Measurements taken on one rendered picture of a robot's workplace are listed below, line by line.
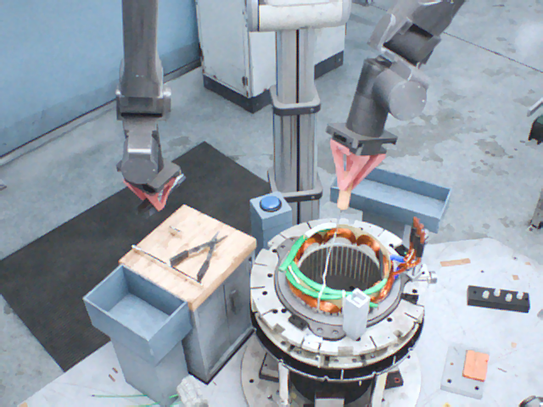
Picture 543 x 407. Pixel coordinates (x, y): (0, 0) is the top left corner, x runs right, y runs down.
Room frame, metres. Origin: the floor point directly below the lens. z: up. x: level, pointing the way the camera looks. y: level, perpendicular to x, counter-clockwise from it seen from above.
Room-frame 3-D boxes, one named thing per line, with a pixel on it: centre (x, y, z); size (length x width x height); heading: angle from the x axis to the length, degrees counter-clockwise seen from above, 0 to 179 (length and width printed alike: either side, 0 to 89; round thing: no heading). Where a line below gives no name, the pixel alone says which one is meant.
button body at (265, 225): (1.02, 0.00, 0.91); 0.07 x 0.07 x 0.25; 23
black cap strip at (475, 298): (0.92, -0.54, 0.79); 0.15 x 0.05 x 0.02; 76
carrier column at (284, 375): (0.67, -0.02, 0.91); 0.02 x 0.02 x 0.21
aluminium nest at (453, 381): (0.73, -0.41, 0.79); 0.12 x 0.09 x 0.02; 158
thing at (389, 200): (1.03, -0.26, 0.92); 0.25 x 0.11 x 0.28; 63
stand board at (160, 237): (0.86, 0.17, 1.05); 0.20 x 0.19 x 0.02; 144
